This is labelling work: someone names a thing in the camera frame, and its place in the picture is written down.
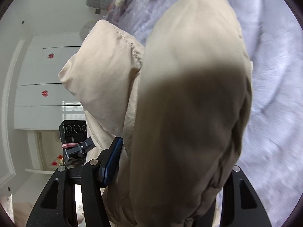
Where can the white wardrobe cabinet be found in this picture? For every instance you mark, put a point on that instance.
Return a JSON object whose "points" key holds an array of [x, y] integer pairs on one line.
{"points": [[41, 101]]}

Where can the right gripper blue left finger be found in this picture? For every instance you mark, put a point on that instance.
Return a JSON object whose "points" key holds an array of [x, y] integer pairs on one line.
{"points": [[56, 205]]}

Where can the beige quilted puffer jacket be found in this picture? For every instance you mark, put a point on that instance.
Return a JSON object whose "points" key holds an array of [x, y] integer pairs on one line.
{"points": [[180, 103]]}

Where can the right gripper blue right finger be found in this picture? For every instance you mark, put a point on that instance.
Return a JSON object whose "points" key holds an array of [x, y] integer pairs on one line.
{"points": [[241, 205]]}

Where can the lavender fuzzy bed blanket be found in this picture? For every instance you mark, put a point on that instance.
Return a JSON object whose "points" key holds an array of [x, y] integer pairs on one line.
{"points": [[272, 144]]}

